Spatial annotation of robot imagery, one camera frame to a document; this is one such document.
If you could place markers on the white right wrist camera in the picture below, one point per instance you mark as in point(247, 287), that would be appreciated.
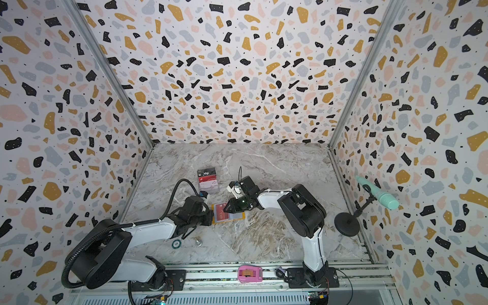
point(235, 189)

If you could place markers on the aluminium corner post left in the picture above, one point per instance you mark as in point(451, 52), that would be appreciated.
point(91, 41)

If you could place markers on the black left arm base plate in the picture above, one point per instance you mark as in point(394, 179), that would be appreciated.
point(162, 282)

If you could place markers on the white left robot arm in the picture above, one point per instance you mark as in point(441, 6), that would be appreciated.
point(103, 255)

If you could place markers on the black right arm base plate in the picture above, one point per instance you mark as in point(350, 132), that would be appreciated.
point(305, 278)

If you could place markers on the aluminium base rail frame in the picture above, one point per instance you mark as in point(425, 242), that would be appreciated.
point(355, 281)

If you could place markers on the black VIP card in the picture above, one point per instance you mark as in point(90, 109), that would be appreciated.
point(206, 172)

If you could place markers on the aluminium corner post right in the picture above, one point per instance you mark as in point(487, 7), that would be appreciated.
point(389, 18)

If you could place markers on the mint green microphone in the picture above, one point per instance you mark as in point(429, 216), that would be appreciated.
point(387, 200)

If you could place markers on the aluminium corner post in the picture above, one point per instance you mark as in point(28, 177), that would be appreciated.
point(389, 18)
point(91, 41)

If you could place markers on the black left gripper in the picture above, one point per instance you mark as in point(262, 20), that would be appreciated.
point(209, 221)

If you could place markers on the clear acrylic card stand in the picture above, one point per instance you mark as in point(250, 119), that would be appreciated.
point(210, 191)

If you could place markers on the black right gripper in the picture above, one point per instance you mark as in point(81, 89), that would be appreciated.
point(232, 204)

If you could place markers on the pink tape measure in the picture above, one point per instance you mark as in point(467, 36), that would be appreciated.
point(250, 274)

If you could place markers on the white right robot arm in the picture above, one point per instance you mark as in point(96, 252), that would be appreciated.
point(303, 211)

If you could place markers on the yellow leather card holder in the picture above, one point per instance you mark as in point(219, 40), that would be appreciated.
point(233, 216)

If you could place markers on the teal round token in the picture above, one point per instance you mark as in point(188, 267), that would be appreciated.
point(176, 244)

